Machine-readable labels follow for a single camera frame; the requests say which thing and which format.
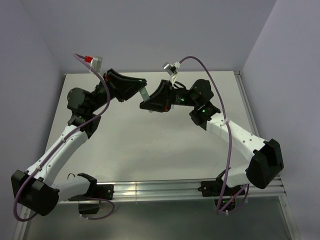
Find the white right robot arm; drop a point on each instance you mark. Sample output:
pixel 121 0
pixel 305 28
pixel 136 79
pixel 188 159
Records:
pixel 210 119

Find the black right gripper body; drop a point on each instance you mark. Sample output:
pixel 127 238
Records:
pixel 181 97

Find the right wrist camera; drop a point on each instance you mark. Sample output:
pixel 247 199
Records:
pixel 172 69

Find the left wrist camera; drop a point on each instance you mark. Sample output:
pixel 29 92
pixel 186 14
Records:
pixel 96 63

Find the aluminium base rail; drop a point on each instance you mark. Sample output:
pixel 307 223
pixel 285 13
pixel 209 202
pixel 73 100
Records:
pixel 180 190

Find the aluminium side rail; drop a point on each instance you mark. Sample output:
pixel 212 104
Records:
pixel 267 162

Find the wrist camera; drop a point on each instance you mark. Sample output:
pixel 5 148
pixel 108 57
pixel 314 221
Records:
pixel 172 69
pixel 96 63

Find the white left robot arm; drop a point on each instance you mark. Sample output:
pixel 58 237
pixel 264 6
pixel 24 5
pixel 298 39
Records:
pixel 34 188

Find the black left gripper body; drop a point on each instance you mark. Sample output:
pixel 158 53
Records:
pixel 101 96

